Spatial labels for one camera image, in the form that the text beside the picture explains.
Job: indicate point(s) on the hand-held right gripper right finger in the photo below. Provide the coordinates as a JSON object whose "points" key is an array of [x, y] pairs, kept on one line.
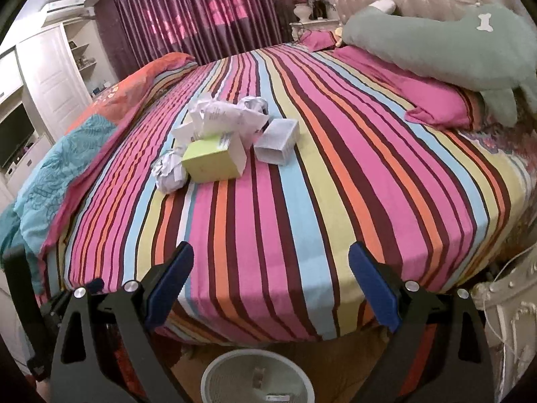
{"points": [[373, 285]]}

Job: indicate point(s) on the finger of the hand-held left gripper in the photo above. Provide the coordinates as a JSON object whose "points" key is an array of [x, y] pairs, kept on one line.
{"points": [[96, 284]]}

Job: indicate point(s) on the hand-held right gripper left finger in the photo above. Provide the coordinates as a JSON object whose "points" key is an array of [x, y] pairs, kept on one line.
{"points": [[170, 285]]}

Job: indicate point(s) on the white mesh wastebasket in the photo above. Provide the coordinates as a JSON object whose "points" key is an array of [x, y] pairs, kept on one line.
{"points": [[256, 369]]}

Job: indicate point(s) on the green cardboard box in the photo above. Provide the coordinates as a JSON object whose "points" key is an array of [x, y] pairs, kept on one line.
{"points": [[207, 163]]}

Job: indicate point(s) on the striped bed sheet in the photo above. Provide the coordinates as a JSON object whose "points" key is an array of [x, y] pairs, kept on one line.
{"points": [[314, 201]]}

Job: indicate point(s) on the crumpled white paper ball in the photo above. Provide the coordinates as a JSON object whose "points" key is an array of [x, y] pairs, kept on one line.
{"points": [[170, 172], [254, 103]]}

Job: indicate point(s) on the white television cabinet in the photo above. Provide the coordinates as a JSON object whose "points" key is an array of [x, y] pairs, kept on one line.
{"points": [[29, 163]]}

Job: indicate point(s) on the carved white nightstand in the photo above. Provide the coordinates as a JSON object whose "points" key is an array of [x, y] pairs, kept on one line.
{"points": [[512, 323]]}

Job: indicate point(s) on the television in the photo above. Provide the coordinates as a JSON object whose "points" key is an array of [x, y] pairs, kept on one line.
{"points": [[14, 134]]}

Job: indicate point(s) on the white tissue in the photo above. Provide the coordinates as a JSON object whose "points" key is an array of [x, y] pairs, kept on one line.
{"points": [[186, 132]]}

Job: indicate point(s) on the crumpled printed paper sheet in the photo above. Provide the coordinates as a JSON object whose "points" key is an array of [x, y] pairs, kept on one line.
{"points": [[222, 119]]}

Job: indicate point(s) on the grey open cardboard box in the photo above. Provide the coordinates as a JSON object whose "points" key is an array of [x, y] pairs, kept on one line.
{"points": [[277, 140]]}

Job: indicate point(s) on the large pink pillow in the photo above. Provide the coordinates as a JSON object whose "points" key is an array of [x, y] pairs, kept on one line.
{"points": [[428, 96]]}

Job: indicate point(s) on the orange quilt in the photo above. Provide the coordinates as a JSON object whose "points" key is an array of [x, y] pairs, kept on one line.
{"points": [[138, 88]]}

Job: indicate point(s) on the white wardrobe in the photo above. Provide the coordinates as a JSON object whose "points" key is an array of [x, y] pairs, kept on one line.
{"points": [[46, 67]]}

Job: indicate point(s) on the green plush pillow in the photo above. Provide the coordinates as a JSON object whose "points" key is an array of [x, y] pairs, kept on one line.
{"points": [[440, 46]]}

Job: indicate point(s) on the small pink pillow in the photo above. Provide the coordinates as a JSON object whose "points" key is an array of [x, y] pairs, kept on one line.
{"points": [[321, 41]]}

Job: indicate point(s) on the yellow plush toy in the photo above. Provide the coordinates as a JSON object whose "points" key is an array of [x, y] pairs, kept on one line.
{"points": [[340, 35]]}

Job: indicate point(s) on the white bedside table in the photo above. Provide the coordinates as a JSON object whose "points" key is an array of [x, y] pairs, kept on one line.
{"points": [[312, 25]]}

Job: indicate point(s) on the purple curtain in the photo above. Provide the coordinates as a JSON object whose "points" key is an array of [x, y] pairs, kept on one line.
{"points": [[188, 16]]}

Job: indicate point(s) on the white air conditioner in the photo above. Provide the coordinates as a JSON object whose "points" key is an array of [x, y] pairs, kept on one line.
{"points": [[67, 8]]}

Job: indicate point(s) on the white vase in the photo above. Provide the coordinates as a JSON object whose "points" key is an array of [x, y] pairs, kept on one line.
{"points": [[303, 11]]}

